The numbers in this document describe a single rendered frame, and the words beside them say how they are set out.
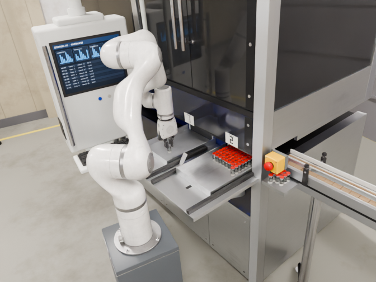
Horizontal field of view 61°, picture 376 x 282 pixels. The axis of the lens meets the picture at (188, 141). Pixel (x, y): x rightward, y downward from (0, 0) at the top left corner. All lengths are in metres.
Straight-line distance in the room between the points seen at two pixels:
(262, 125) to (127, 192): 0.64
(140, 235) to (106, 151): 0.37
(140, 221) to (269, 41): 0.83
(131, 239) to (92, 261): 1.26
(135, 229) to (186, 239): 1.28
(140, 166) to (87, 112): 1.06
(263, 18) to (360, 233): 1.86
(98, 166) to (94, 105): 0.99
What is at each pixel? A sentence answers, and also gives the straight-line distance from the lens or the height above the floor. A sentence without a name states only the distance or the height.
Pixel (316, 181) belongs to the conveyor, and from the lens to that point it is 1.51.
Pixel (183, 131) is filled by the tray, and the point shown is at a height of 0.88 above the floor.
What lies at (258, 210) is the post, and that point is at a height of 0.68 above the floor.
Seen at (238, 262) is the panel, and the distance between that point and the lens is 2.13.
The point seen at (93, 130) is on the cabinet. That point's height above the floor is 0.92.
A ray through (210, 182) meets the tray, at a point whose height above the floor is 0.88.
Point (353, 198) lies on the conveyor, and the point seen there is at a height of 0.93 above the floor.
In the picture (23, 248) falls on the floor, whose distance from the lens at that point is 2.85.
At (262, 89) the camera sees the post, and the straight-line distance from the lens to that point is 1.35.
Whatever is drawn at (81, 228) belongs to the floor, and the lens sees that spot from 2.79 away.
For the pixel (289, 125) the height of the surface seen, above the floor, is 1.10.
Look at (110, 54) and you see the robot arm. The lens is 1.20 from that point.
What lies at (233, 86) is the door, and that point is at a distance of 1.48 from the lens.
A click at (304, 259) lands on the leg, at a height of 0.39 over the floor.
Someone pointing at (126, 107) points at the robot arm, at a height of 1.39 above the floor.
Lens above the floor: 1.82
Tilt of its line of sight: 30 degrees down
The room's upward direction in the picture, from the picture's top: 5 degrees counter-clockwise
